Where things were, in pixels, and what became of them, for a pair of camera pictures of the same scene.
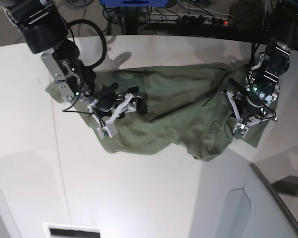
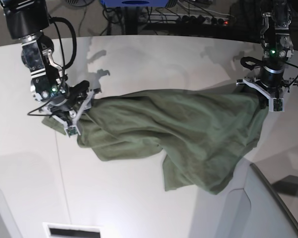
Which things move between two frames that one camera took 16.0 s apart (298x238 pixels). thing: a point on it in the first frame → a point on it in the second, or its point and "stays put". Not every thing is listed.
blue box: (135, 3) stays put
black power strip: (201, 20) stays put
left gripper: (106, 95) → (63, 100)
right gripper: (251, 106) → (271, 71)
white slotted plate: (55, 230) stays put
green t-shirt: (187, 105) → (200, 135)
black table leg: (131, 20) stays put
